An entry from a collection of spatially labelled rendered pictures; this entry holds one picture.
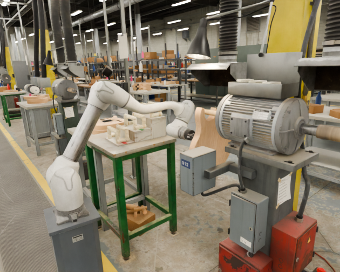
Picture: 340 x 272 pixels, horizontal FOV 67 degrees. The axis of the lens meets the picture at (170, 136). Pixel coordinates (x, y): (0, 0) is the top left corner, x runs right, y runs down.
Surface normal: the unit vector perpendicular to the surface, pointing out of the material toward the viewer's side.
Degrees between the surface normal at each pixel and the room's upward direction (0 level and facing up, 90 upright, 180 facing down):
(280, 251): 90
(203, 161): 90
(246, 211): 90
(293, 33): 90
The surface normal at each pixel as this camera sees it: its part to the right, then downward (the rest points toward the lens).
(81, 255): 0.51, 0.22
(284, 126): 0.18, 0.15
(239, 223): -0.78, 0.19
